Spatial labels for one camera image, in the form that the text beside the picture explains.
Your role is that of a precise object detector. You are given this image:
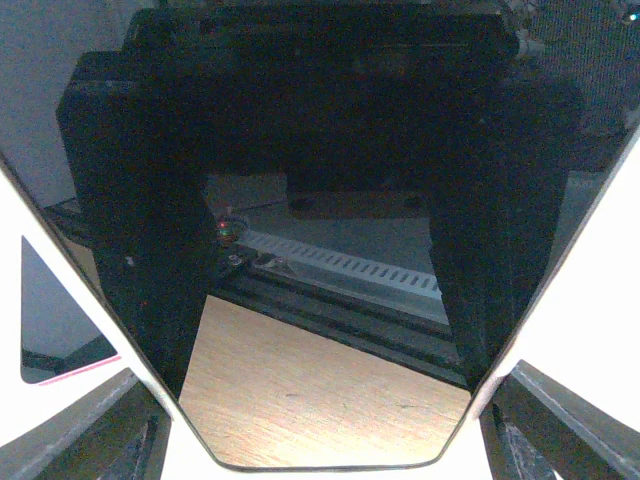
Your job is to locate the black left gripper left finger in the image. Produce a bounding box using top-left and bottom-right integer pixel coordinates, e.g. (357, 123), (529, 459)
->
(1, 368), (171, 479)

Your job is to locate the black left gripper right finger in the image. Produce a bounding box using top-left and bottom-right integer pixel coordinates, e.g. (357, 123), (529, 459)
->
(480, 361), (639, 479)

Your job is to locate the phone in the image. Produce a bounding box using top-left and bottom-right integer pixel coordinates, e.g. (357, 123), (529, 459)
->
(1, 1), (639, 479)

